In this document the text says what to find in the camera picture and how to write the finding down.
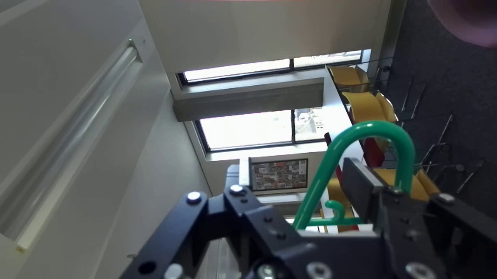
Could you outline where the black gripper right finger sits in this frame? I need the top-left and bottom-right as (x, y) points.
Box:
(341, 157), (497, 279)

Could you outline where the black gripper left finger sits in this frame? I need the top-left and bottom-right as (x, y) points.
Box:
(120, 184), (299, 279)

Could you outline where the yellow chair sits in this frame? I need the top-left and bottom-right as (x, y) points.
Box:
(325, 165), (442, 222)
(329, 64), (372, 95)
(341, 91), (400, 128)

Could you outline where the tall window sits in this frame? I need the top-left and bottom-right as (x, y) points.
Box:
(197, 105), (333, 154)
(176, 47), (372, 86)

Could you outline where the red chair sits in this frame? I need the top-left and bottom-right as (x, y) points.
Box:
(360, 136), (388, 168)

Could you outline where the white rectangular table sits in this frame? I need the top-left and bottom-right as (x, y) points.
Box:
(321, 66), (366, 164)

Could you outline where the long ceiling light strip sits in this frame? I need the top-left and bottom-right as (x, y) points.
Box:
(0, 36), (145, 255)

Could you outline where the purple chair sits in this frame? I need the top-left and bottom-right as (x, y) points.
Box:
(425, 0), (497, 50)

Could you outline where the framed wall painting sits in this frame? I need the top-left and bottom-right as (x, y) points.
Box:
(248, 157), (310, 195)

